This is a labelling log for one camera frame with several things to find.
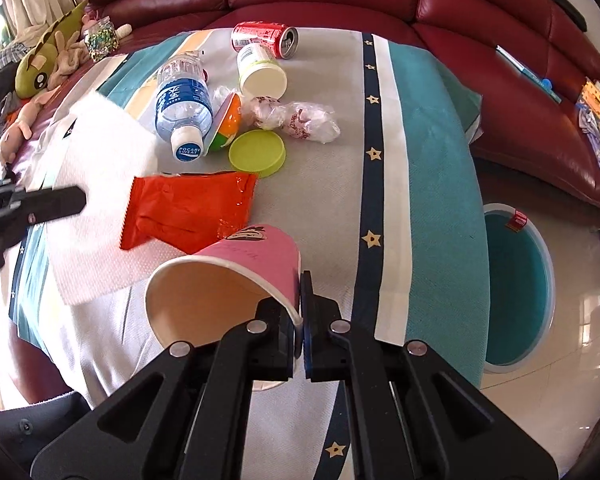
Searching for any pink paper cup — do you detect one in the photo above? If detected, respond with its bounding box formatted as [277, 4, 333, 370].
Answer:
[145, 224, 304, 392]

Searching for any orange snack bag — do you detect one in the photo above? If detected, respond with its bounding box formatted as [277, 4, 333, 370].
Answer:
[120, 171, 258, 255]

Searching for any clear bottle blue label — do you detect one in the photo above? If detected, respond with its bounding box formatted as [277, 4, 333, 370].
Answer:
[155, 51, 213, 162]

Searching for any orange yogurt cup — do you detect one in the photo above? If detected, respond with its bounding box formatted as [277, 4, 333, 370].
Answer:
[204, 89, 242, 155]

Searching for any lime green plastic lid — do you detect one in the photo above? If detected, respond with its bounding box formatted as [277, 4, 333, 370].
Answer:
[228, 129, 286, 179]

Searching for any white green-rimmed cup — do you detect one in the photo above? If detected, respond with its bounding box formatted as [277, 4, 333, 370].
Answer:
[237, 42, 287, 100]

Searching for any clear plastic bag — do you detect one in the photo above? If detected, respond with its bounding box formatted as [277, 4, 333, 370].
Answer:
[242, 96, 341, 144]

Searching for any teal trash bin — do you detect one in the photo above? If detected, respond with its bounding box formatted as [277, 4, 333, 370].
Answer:
[483, 203, 556, 374]

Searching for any white paper napkin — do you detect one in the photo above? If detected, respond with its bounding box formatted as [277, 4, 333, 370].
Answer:
[45, 91, 182, 306]

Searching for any green plush toy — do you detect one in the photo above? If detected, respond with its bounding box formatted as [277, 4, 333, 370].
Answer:
[15, 0, 87, 100]

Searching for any beige plush toy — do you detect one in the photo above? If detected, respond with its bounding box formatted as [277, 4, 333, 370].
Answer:
[0, 23, 133, 166]

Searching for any jar of colourful beads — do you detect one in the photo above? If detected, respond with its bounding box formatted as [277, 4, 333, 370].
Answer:
[84, 16, 119, 63]

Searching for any striped star tablecloth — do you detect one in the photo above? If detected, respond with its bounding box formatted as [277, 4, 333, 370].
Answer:
[8, 28, 489, 405]

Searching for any red soda can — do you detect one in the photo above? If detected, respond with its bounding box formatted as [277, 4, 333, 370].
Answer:
[230, 21, 299, 60]

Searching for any blue pen on sofa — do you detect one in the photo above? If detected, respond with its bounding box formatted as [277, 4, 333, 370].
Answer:
[495, 46, 562, 104]

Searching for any dark red leather sofa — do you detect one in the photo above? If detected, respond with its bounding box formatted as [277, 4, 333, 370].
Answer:
[87, 0, 600, 208]

